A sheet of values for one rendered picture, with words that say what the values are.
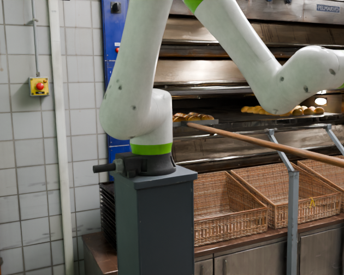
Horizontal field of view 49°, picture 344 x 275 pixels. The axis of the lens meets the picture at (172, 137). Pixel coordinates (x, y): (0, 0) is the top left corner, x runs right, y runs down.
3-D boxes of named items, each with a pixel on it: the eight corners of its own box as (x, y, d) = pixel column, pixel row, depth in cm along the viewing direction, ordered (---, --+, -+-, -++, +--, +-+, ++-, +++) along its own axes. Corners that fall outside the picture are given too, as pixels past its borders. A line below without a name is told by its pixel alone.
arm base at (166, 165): (101, 184, 101) (100, 162, 100) (85, 173, 113) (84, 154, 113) (185, 172, 113) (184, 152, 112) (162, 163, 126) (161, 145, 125)
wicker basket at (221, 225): (150, 221, 245) (149, 179, 241) (225, 208, 267) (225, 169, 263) (182, 250, 201) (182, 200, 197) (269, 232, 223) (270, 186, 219)
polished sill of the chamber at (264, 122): (139, 134, 242) (139, 128, 241) (342, 118, 316) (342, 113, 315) (142, 135, 236) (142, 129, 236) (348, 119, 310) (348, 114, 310)
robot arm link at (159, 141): (118, 155, 109) (115, 89, 106) (141, 147, 123) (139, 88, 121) (159, 157, 104) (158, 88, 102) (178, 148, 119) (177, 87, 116)
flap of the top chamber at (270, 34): (141, 44, 228) (136, 14, 231) (351, 49, 301) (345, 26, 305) (143, 40, 224) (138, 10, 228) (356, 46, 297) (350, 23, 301)
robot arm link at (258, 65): (206, -7, 94) (235, -19, 100) (188, 21, 104) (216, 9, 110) (292, 111, 91) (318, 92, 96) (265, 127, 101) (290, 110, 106)
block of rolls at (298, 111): (238, 112, 354) (238, 106, 354) (279, 109, 374) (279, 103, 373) (283, 117, 300) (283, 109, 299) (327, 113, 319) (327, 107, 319)
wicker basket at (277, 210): (228, 207, 268) (228, 169, 264) (289, 195, 292) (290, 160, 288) (274, 231, 225) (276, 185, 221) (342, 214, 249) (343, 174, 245)
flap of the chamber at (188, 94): (150, 96, 220) (140, 100, 238) (365, 88, 293) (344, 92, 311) (150, 91, 220) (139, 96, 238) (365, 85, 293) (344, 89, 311)
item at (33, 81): (29, 95, 206) (28, 77, 204) (48, 95, 210) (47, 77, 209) (30, 96, 199) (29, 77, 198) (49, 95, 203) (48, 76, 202)
